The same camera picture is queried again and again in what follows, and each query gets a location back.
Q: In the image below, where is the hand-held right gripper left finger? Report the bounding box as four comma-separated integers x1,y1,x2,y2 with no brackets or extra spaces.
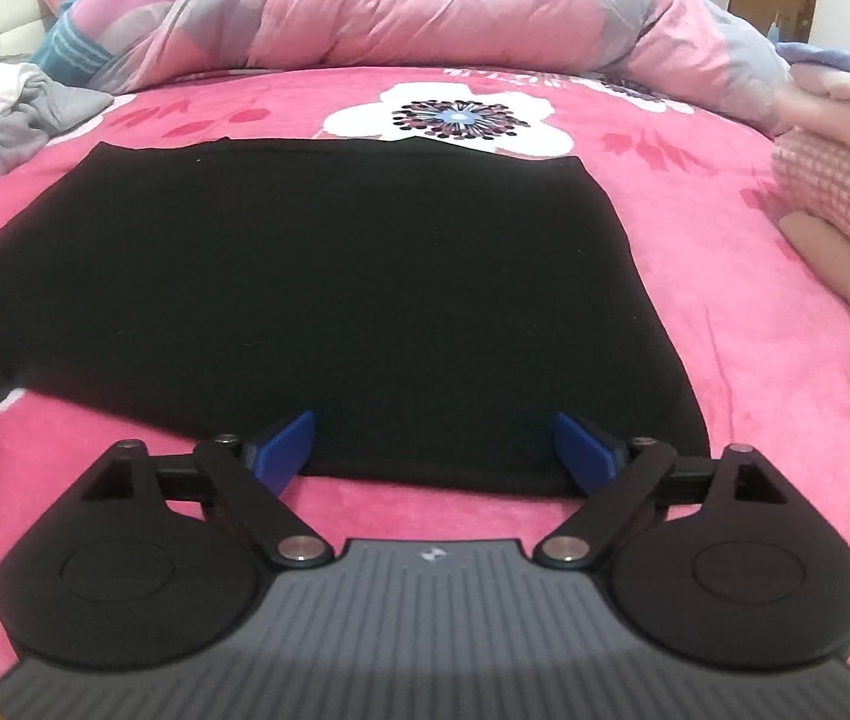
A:
78,411,334,567

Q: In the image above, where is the grey sweatshirt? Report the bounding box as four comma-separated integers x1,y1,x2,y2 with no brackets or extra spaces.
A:
0,64,115,185

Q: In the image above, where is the black T-shirt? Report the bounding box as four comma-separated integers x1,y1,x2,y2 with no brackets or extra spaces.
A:
0,136,711,500

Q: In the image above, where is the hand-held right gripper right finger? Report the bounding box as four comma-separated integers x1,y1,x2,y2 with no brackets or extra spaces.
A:
534,412,792,569

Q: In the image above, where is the blue folded cloth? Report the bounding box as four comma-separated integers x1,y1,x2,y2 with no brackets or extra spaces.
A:
774,41,850,110

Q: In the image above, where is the teal patterned pillow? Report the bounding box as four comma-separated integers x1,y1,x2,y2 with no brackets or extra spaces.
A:
31,0,141,87

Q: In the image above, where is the pink floral blanket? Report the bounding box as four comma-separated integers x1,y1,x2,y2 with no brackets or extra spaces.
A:
0,64,850,661

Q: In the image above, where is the pink grey floral quilt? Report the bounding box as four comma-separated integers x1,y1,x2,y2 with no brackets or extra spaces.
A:
68,0,801,140

